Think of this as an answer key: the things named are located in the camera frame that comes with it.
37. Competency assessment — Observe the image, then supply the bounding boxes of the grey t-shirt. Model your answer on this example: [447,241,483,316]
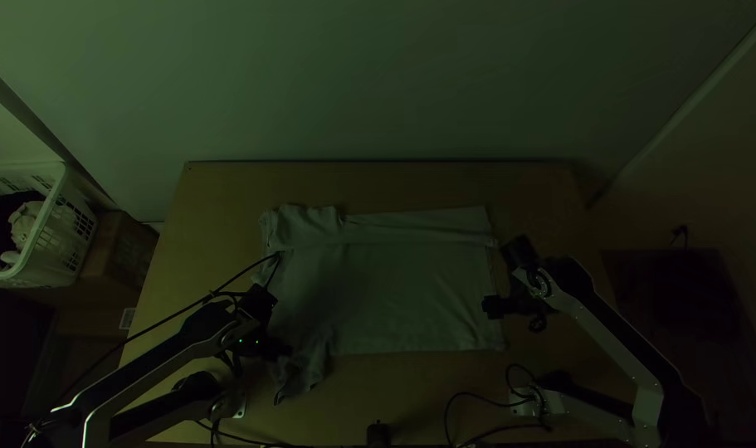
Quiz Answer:
[257,203,509,407]

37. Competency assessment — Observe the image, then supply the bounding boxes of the brown cardboard box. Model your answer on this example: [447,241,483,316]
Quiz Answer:
[80,209,160,295]

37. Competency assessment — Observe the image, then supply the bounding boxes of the white laundry basket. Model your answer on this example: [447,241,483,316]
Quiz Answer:
[0,161,100,290]

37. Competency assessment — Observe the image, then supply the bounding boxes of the heap of clothes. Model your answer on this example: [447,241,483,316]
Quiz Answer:
[0,190,49,272]

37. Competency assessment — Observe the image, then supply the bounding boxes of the black cable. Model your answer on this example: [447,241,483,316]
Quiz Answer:
[442,363,554,448]
[58,251,283,402]

